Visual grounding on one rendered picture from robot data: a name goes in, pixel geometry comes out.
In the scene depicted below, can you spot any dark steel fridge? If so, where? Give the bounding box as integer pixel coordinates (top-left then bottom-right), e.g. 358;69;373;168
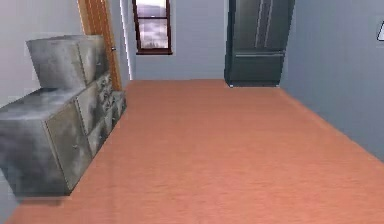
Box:
223;0;296;88

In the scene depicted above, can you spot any orange wooden room door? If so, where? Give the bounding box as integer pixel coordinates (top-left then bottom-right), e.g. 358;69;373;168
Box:
77;0;123;92

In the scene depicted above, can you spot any grey metal upper cabinet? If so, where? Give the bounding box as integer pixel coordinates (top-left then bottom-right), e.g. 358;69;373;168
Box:
25;34;110;91

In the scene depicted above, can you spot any dark red framed window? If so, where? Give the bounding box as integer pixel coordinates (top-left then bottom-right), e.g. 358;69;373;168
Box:
131;0;174;56

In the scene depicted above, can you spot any grey metal kitchen cabinet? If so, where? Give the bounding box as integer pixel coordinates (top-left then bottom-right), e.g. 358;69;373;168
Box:
0;71;128;198

